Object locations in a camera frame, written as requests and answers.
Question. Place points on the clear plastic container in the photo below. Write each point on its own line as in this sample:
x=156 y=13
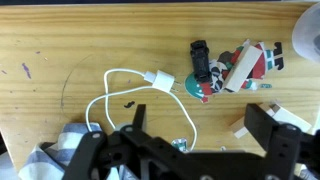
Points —
x=308 y=33

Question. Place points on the tiny green sticker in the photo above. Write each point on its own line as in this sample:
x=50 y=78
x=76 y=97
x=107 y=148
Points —
x=265 y=86

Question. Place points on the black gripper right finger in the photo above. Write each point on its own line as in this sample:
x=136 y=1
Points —
x=261 y=125

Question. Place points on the white power adapter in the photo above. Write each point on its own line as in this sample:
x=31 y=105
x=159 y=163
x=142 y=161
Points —
x=164 y=81

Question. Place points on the black toy car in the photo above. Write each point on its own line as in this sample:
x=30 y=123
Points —
x=201 y=61

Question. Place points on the black moustache sticker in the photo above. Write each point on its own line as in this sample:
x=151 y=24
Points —
x=129 y=104

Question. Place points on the blue white striped cloth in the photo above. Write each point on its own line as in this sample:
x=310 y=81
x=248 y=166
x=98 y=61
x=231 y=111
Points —
x=43 y=160

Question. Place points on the small green white sticker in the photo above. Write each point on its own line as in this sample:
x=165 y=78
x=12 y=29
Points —
x=180 y=144

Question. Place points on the wooden block with white end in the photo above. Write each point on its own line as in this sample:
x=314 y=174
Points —
x=293 y=118

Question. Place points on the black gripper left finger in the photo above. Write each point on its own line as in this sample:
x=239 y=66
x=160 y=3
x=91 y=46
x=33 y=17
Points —
x=140 y=116

